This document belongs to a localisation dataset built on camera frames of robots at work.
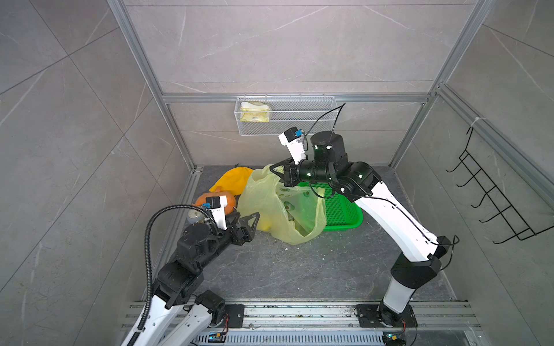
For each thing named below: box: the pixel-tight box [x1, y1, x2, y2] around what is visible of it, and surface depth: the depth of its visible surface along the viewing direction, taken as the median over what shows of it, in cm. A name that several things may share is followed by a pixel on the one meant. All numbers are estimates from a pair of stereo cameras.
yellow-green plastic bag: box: [237, 165, 328, 246], surface depth 72 cm
